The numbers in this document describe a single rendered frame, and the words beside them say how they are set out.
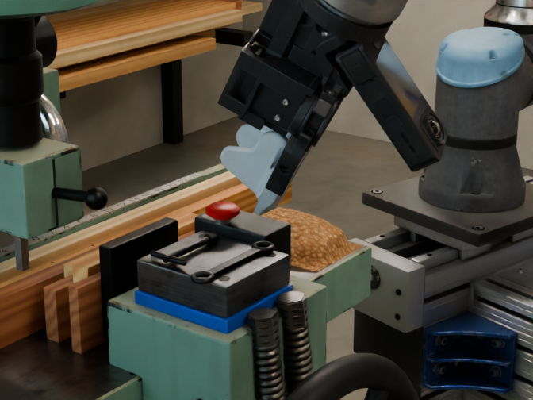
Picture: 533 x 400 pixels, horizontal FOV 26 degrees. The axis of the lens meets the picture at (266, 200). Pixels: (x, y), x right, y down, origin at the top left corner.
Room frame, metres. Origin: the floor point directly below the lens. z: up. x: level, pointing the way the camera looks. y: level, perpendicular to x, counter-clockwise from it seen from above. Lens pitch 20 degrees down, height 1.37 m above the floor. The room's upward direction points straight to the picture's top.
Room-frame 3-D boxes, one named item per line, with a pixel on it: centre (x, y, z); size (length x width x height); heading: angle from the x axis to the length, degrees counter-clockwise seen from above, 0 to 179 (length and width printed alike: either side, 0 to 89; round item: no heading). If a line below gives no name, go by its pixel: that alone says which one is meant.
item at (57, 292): (1.02, 0.13, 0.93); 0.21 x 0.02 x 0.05; 143
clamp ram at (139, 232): (0.94, 0.09, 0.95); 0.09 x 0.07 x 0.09; 143
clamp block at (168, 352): (0.91, 0.04, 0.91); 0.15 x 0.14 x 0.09; 143
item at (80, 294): (1.00, 0.10, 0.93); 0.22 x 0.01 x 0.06; 143
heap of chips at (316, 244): (1.17, -0.02, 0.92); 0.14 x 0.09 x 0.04; 53
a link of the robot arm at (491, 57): (1.57, -0.30, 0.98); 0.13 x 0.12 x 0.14; 144
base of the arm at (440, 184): (1.57, -0.29, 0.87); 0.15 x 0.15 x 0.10
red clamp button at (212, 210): (0.95, 0.04, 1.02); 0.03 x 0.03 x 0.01
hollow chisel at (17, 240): (0.98, 0.22, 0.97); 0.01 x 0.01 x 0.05; 53
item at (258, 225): (0.91, 0.04, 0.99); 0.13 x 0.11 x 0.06; 143
